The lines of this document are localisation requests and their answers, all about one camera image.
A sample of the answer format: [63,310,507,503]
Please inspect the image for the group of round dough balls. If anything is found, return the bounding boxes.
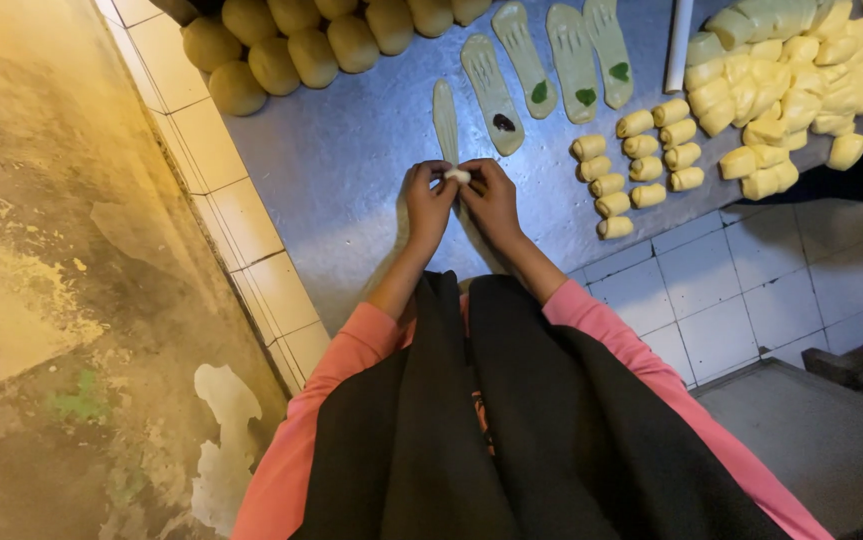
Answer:
[181,0,494,118]

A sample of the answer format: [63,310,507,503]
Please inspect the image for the person's black headscarf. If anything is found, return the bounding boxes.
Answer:
[290,270,794,540]

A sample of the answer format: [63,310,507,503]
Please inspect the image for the flat dough strip dark filling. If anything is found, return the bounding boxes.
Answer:
[460,33,527,158]

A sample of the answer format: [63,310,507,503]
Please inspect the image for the flat dough strip green filling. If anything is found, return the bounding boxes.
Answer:
[583,0,635,111]
[545,3,599,126]
[491,0,559,120]

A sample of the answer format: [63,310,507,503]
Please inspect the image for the person's right hand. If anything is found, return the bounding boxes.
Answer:
[457,157,524,250]

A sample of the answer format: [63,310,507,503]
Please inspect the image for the rows of small rolled dough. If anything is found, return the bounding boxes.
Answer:
[569,97,706,242]

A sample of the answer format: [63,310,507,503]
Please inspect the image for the person's pink long-sleeved shirt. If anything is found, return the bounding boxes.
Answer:
[230,279,836,540]

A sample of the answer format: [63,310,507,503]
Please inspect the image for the thin pale green dough strip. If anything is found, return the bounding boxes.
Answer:
[432,78,473,186]

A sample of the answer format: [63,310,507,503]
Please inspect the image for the grey concrete slab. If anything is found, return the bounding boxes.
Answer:
[690,357,863,538]

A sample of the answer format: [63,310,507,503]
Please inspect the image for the person's left hand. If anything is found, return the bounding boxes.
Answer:
[403,159,461,250]

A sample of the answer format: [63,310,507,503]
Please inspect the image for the white rolling pin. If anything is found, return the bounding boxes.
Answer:
[664,0,695,95]

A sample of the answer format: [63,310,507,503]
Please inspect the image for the pile of yellow dough pieces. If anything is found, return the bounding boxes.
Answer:
[683,0,863,202]

